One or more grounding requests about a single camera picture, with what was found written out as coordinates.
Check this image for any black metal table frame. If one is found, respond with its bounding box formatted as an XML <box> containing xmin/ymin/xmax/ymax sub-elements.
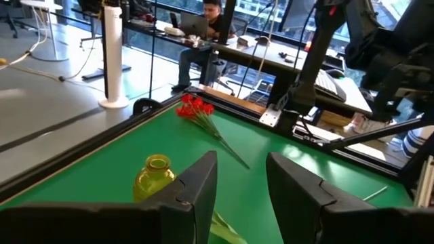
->
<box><xmin>0</xmin><ymin>86</ymin><xmax>434</xmax><ymax>204</ymax></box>

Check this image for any green table mat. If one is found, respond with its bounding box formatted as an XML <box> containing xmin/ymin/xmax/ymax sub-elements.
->
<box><xmin>0</xmin><ymin>101</ymin><xmax>414</xmax><ymax>244</ymax></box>

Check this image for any person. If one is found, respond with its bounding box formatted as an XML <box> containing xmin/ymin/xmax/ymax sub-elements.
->
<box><xmin>171</xmin><ymin>0</ymin><xmax>238</xmax><ymax>93</ymax></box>

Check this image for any silver mounting plate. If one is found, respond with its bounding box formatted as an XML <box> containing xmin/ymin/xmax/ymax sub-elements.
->
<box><xmin>259</xmin><ymin>104</ymin><xmax>283</xmax><ymax>129</ymax></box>

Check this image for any white tower fan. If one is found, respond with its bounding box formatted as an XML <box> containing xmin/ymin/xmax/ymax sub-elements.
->
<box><xmin>98</xmin><ymin>3</ymin><xmax>130</xmax><ymax>110</ymax></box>

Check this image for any white round table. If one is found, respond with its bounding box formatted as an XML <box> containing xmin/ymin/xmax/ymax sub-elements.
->
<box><xmin>20</xmin><ymin>0</ymin><xmax>68</xmax><ymax>62</ymax></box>

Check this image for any yellow glass vase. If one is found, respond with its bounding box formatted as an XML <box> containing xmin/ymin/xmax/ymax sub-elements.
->
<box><xmin>132</xmin><ymin>154</ymin><xmax>177</xmax><ymax>203</ymax></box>

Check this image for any long dark desk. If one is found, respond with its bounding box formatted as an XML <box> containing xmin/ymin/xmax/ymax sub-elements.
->
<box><xmin>123</xmin><ymin>18</ymin><xmax>345</xmax><ymax>74</ymax></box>

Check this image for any dark grey desk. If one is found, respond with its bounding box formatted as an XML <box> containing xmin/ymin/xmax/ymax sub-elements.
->
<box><xmin>313</xmin><ymin>67</ymin><xmax>374</xmax><ymax>116</ymax></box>

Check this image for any black frame handle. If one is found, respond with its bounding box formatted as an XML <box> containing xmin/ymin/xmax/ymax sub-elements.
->
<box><xmin>132</xmin><ymin>97</ymin><xmax>163</xmax><ymax>117</ymax></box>

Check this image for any red artificial flower bunch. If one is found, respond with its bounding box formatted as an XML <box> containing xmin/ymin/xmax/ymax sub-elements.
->
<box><xmin>175</xmin><ymin>94</ymin><xmax>251</xmax><ymax>169</ymax></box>

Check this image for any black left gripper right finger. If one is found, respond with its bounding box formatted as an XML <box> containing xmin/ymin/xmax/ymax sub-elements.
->
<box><xmin>266</xmin><ymin>151</ymin><xmax>434</xmax><ymax>244</ymax></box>

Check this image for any grey laptop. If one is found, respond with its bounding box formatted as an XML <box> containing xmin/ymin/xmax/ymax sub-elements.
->
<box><xmin>179</xmin><ymin>12</ymin><xmax>210</xmax><ymax>41</ymax></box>

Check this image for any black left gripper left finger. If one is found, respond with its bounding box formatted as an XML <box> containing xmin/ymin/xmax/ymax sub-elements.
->
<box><xmin>0</xmin><ymin>150</ymin><xmax>218</xmax><ymax>244</ymax></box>

